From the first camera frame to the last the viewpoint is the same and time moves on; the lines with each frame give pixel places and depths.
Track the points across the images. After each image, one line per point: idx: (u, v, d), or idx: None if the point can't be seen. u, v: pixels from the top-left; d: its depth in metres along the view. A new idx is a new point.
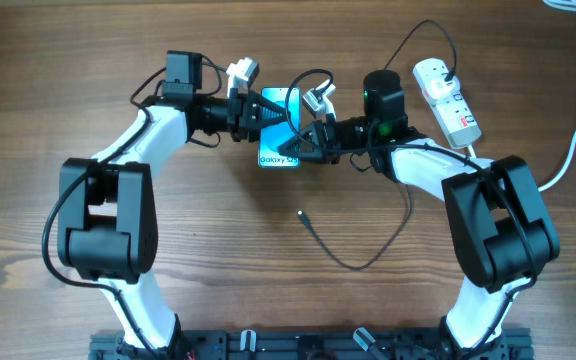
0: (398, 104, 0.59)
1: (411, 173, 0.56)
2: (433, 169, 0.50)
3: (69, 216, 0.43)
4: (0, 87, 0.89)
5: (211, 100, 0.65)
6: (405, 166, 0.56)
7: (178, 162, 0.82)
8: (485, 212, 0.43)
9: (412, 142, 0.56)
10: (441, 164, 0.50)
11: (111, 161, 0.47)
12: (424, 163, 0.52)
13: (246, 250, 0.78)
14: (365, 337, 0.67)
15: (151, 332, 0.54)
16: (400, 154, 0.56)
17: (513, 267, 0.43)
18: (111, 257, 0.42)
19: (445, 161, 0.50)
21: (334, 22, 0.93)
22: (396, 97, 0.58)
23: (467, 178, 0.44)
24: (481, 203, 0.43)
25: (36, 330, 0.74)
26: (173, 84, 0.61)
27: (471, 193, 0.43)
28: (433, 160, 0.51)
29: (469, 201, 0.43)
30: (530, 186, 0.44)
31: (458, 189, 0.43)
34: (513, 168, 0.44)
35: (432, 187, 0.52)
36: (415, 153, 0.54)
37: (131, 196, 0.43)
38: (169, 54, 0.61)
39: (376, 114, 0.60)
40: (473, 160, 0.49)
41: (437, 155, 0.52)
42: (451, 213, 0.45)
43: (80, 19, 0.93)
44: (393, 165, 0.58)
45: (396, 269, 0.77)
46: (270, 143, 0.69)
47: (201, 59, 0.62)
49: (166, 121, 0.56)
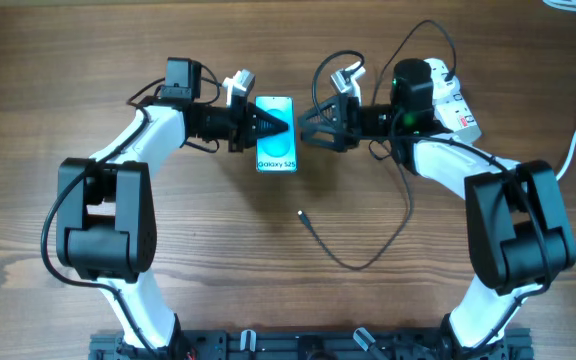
0: (425, 95, 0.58)
1: (432, 166, 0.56)
2: (456, 166, 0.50)
3: (68, 216, 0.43)
4: (1, 87, 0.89)
5: (210, 109, 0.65)
6: (425, 158, 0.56)
7: (178, 162, 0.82)
8: (505, 214, 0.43)
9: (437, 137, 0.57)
10: (465, 161, 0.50)
11: (109, 160, 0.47)
12: (448, 156, 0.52)
13: (246, 250, 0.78)
14: (365, 337, 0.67)
15: (152, 332, 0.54)
16: (422, 147, 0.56)
17: (526, 270, 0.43)
18: (120, 258, 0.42)
19: (469, 158, 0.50)
21: (334, 22, 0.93)
22: (424, 88, 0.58)
23: (490, 178, 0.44)
24: (502, 205, 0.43)
25: (36, 330, 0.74)
26: (172, 88, 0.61)
27: (495, 193, 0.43)
28: (456, 155, 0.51)
29: (490, 202, 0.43)
30: (554, 192, 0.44)
31: (481, 188, 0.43)
34: (538, 172, 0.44)
35: (452, 180, 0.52)
36: (437, 146, 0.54)
37: (129, 195, 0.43)
38: (169, 61, 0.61)
39: (402, 103, 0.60)
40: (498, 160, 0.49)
41: (461, 150, 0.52)
42: (470, 211, 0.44)
43: (81, 19, 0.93)
44: (415, 159, 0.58)
45: (396, 269, 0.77)
46: (267, 149, 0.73)
47: (200, 67, 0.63)
49: (164, 121, 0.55)
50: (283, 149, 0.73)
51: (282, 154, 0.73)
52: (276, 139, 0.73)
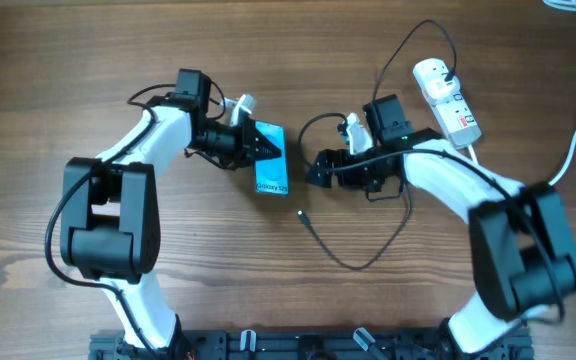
0: (394, 110, 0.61)
1: (425, 178, 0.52)
2: (454, 184, 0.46)
3: (72, 216, 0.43)
4: (1, 87, 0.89)
5: (219, 128, 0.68)
6: (417, 168, 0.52)
7: (180, 161, 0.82)
8: (511, 244, 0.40)
9: (428, 144, 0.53)
10: (462, 179, 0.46)
11: (116, 160, 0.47)
12: (443, 174, 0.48)
13: (247, 250, 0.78)
14: (365, 337, 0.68)
15: (152, 332, 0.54)
16: (414, 157, 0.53)
17: (535, 301, 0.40)
18: (124, 259, 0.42)
19: (467, 176, 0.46)
21: (334, 22, 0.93)
22: (391, 104, 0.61)
23: (493, 208, 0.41)
24: (508, 234, 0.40)
25: (36, 330, 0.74)
26: (182, 95, 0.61)
27: (499, 223, 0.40)
28: (451, 171, 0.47)
29: (497, 233, 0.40)
30: (557, 217, 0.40)
31: (484, 220, 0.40)
34: (542, 196, 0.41)
35: (447, 195, 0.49)
36: (430, 158, 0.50)
37: (133, 196, 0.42)
38: (181, 71, 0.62)
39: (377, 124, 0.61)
40: (498, 181, 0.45)
41: (456, 164, 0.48)
42: (476, 241, 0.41)
43: (81, 19, 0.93)
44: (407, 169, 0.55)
45: (396, 269, 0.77)
46: (265, 172, 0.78)
47: (209, 80, 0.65)
49: (171, 121, 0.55)
50: (276, 174, 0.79)
51: (277, 177, 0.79)
52: (270, 165, 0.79)
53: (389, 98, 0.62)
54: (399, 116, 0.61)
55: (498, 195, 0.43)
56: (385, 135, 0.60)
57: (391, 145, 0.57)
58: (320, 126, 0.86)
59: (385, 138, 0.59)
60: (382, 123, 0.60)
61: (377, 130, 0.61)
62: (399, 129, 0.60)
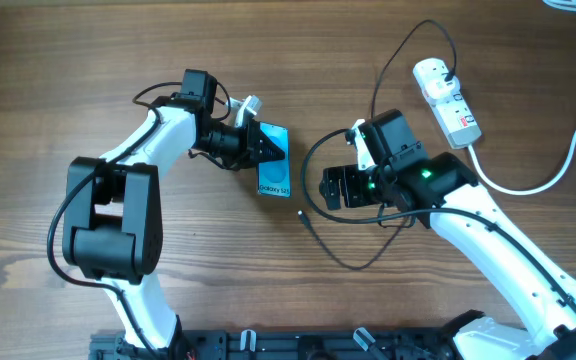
0: (401, 132, 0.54)
1: (460, 239, 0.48)
2: (510, 273, 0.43)
3: (75, 215, 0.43)
4: (1, 87, 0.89)
5: (224, 128, 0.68)
6: (453, 229, 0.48)
7: (184, 161, 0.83)
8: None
9: (459, 194, 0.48)
10: (520, 269, 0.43)
11: (120, 161, 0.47)
12: (500, 261, 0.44)
13: (247, 250, 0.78)
14: (365, 336, 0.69)
15: (152, 332, 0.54)
16: (454, 219, 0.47)
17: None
18: (126, 260, 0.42)
19: (527, 268, 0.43)
21: (334, 22, 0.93)
22: (397, 125, 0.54)
23: (571, 344, 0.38)
24: None
25: (36, 330, 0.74)
26: (187, 95, 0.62)
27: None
28: (506, 256, 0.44)
29: None
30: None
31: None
34: None
35: (491, 270, 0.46)
36: (473, 227, 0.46)
37: (136, 197, 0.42)
38: (187, 72, 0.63)
39: (381, 151, 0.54)
40: (565, 284, 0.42)
41: (509, 244, 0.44)
42: None
43: (81, 19, 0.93)
44: (431, 215, 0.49)
45: (396, 269, 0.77)
46: (268, 174, 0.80)
47: (215, 82, 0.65)
49: (176, 122, 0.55)
50: (280, 175, 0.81)
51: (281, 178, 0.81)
52: (274, 167, 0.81)
53: (393, 115, 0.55)
54: (406, 139, 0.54)
55: (563, 303, 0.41)
56: (393, 165, 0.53)
57: (407, 182, 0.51)
58: (320, 126, 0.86)
59: (394, 168, 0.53)
60: (389, 150, 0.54)
61: (381, 157, 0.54)
62: (409, 154, 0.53)
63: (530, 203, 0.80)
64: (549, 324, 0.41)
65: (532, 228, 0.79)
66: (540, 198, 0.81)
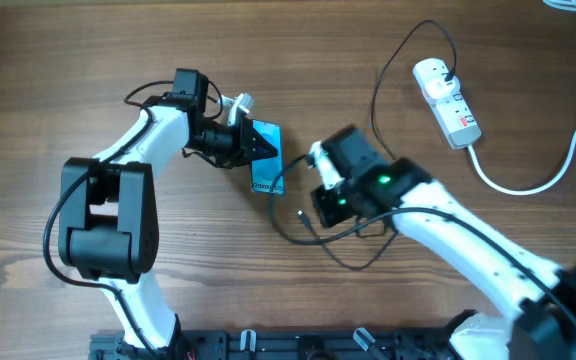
0: (357, 145, 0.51)
1: (424, 238, 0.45)
2: (474, 261, 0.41)
3: (71, 215, 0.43)
4: (1, 87, 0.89)
5: (217, 127, 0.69)
6: (413, 227, 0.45)
7: (179, 161, 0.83)
8: (566, 348, 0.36)
9: (416, 193, 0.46)
10: (484, 255, 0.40)
11: (114, 160, 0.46)
12: (460, 250, 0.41)
13: (247, 250, 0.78)
14: (365, 336, 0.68)
15: (152, 332, 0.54)
16: (413, 216, 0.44)
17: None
18: (124, 259, 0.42)
19: (490, 252, 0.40)
21: (334, 22, 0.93)
22: (353, 138, 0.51)
23: (537, 315, 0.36)
24: (559, 338, 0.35)
25: (36, 330, 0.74)
26: (179, 94, 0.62)
27: (551, 333, 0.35)
28: (466, 243, 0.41)
29: (549, 342, 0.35)
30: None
31: (532, 333, 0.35)
34: None
35: (457, 261, 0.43)
36: (433, 222, 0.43)
37: (132, 195, 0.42)
38: (177, 71, 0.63)
39: (343, 171, 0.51)
40: (525, 258, 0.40)
41: (467, 231, 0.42)
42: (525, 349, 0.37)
43: (81, 19, 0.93)
44: (395, 220, 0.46)
45: (396, 269, 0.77)
46: (262, 171, 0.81)
47: (207, 81, 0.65)
49: (169, 121, 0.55)
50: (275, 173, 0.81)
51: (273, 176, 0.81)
52: (267, 164, 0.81)
53: (348, 131, 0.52)
54: (365, 149, 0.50)
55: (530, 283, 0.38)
56: (357, 179, 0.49)
57: (370, 192, 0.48)
58: (320, 126, 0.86)
59: (360, 182, 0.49)
60: (348, 164, 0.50)
61: (344, 171, 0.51)
62: (371, 165, 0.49)
63: (530, 203, 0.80)
64: (512, 298, 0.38)
65: (532, 228, 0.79)
66: (540, 198, 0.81)
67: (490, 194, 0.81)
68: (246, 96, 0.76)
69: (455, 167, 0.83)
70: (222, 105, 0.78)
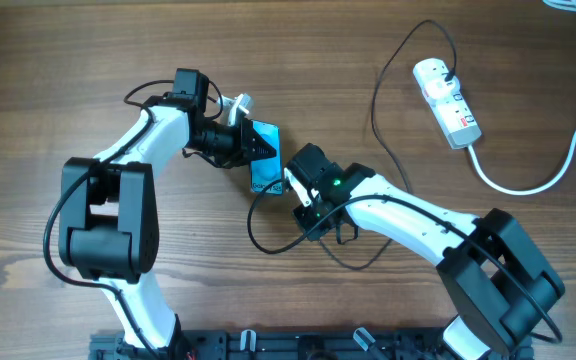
0: (314, 158, 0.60)
1: (370, 222, 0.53)
2: (410, 230, 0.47)
3: (71, 215, 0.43)
4: (1, 87, 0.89)
5: (217, 127, 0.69)
6: (363, 217, 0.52)
7: (178, 161, 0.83)
8: (491, 286, 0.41)
9: (362, 186, 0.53)
10: (416, 225, 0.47)
11: (114, 160, 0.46)
12: (398, 224, 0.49)
13: (246, 250, 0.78)
14: (365, 337, 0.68)
15: (152, 332, 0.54)
16: (358, 205, 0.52)
17: (529, 325, 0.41)
18: (123, 259, 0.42)
19: (420, 219, 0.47)
21: (334, 22, 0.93)
22: (309, 153, 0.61)
23: (460, 258, 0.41)
24: (483, 276, 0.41)
25: (36, 330, 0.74)
26: (179, 95, 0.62)
27: (474, 272, 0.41)
28: (400, 215, 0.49)
29: (473, 281, 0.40)
30: (523, 239, 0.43)
31: (458, 274, 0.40)
34: (501, 227, 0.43)
35: (397, 236, 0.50)
36: (373, 206, 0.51)
37: (132, 195, 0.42)
38: (178, 70, 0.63)
39: (306, 183, 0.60)
40: (450, 217, 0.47)
41: (401, 206, 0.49)
42: (458, 295, 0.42)
43: (81, 19, 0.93)
44: (348, 214, 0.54)
45: (396, 269, 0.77)
46: (262, 172, 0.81)
47: (207, 81, 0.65)
49: (169, 121, 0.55)
50: (275, 173, 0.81)
51: (274, 176, 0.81)
52: (267, 164, 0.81)
53: (306, 149, 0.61)
54: (323, 161, 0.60)
55: (455, 237, 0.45)
56: (316, 186, 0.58)
57: (327, 194, 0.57)
58: (320, 126, 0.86)
59: (318, 188, 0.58)
60: (309, 175, 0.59)
61: (306, 182, 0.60)
62: (327, 173, 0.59)
63: (530, 203, 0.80)
64: (438, 250, 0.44)
65: (532, 228, 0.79)
66: (540, 198, 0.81)
67: (490, 194, 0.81)
68: (246, 96, 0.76)
69: (455, 167, 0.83)
70: (221, 105, 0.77)
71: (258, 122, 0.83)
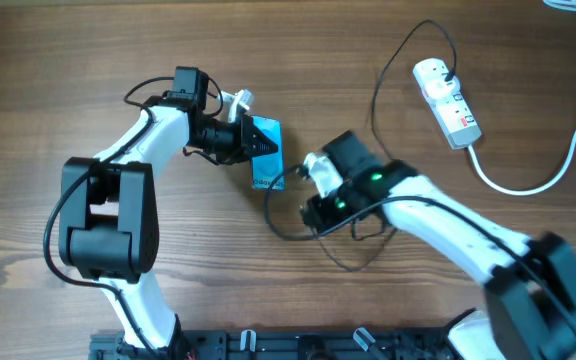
0: (353, 148, 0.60)
1: (407, 225, 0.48)
2: (455, 239, 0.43)
3: (71, 215, 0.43)
4: (1, 87, 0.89)
5: (217, 125, 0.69)
6: (402, 219, 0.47)
7: (178, 161, 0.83)
8: (537, 313, 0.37)
9: (405, 185, 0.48)
10: (462, 234, 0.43)
11: (113, 160, 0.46)
12: (440, 229, 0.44)
13: (247, 250, 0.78)
14: (365, 336, 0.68)
15: (152, 332, 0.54)
16: (398, 205, 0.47)
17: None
18: (123, 259, 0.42)
19: (465, 229, 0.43)
21: (334, 22, 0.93)
22: (347, 142, 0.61)
23: (507, 278, 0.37)
24: (529, 300, 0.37)
25: (36, 330, 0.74)
26: (179, 93, 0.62)
27: (521, 295, 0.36)
28: (444, 221, 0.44)
29: (521, 303, 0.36)
30: (575, 267, 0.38)
31: (505, 295, 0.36)
34: (554, 251, 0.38)
35: (435, 242, 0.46)
36: (414, 207, 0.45)
37: (132, 195, 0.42)
38: (177, 69, 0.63)
39: (344, 171, 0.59)
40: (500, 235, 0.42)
41: (446, 213, 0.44)
42: (498, 314, 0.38)
43: (81, 19, 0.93)
44: (385, 211, 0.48)
45: (396, 270, 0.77)
46: (263, 168, 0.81)
47: (207, 78, 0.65)
49: (169, 121, 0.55)
50: (275, 169, 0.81)
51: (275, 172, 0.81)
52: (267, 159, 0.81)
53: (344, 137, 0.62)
54: (361, 151, 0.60)
55: (502, 256, 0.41)
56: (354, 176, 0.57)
57: (363, 188, 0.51)
58: (321, 126, 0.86)
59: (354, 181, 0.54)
60: (346, 163, 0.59)
61: (341, 169, 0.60)
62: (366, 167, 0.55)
63: (530, 203, 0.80)
64: (484, 265, 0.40)
65: (532, 229, 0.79)
66: (540, 198, 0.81)
67: (490, 194, 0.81)
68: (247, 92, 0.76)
69: (455, 167, 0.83)
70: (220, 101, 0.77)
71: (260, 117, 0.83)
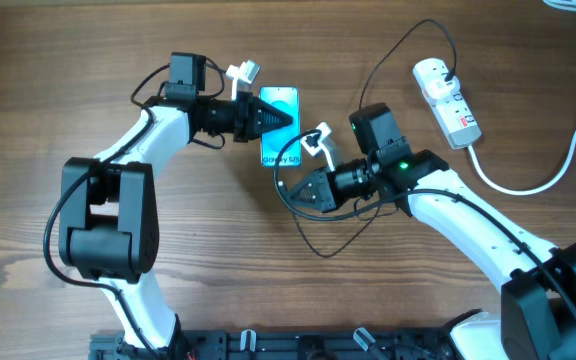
0: (387, 126, 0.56)
1: (430, 217, 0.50)
2: (478, 237, 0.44)
3: (71, 215, 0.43)
4: (1, 86, 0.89)
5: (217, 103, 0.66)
6: (426, 210, 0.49)
7: (178, 161, 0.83)
8: (551, 322, 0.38)
9: (433, 177, 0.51)
10: (489, 233, 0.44)
11: (113, 160, 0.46)
12: (464, 226, 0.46)
13: (247, 250, 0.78)
14: (365, 337, 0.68)
15: (152, 332, 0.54)
16: (425, 198, 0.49)
17: None
18: (124, 259, 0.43)
19: (493, 232, 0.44)
21: (334, 22, 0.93)
22: (382, 118, 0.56)
23: (527, 283, 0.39)
24: (545, 310, 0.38)
25: (36, 330, 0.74)
26: (176, 85, 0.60)
27: (540, 301, 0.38)
28: (468, 219, 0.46)
29: (536, 311, 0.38)
30: None
31: (524, 302, 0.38)
34: None
35: (456, 237, 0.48)
36: (441, 201, 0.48)
37: (132, 196, 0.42)
38: (173, 56, 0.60)
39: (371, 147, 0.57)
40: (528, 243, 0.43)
41: (471, 211, 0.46)
42: (512, 316, 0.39)
43: (81, 19, 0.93)
44: (410, 202, 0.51)
45: (396, 269, 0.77)
46: (273, 145, 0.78)
47: (203, 59, 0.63)
49: (169, 121, 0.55)
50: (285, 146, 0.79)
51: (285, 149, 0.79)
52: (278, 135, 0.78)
53: (381, 110, 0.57)
54: (394, 132, 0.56)
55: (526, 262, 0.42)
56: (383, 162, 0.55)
57: (390, 176, 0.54)
58: None
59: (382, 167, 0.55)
60: (375, 142, 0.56)
61: (368, 146, 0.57)
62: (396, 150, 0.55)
63: (529, 203, 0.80)
64: (506, 270, 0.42)
65: (532, 228, 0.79)
66: (540, 198, 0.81)
67: (489, 194, 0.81)
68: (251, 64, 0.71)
69: (454, 167, 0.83)
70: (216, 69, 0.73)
71: (271, 90, 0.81)
